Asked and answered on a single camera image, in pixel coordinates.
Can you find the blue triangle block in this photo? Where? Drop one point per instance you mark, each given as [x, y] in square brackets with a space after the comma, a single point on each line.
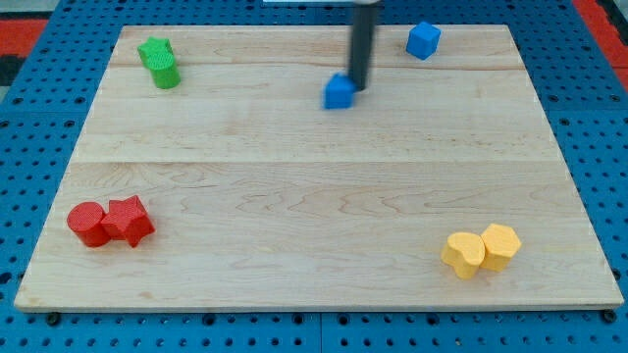
[338, 92]

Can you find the blue cube block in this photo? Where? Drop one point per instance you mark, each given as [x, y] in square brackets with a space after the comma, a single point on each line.
[423, 40]

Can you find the light wooden board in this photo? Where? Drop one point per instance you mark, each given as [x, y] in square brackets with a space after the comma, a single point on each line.
[264, 201]

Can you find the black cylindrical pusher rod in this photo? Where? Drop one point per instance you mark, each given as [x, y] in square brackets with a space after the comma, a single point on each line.
[365, 14]

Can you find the yellow heart block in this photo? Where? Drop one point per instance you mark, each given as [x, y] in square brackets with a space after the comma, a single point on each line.
[464, 252]

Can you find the green cylinder block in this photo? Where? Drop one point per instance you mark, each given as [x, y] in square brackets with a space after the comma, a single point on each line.
[164, 70]

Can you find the red star block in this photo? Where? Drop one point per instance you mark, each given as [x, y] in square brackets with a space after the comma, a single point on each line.
[127, 220]

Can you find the yellow hexagon block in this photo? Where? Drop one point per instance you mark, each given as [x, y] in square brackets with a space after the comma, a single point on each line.
[501, 245]

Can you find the green star block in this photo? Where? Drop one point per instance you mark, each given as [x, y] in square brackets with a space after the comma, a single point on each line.
[153, 46]

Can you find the red cylinder block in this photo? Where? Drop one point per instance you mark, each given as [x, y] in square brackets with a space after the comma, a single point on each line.
[84, 220]

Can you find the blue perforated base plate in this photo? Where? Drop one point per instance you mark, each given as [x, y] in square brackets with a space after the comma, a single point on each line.
[43, 111]

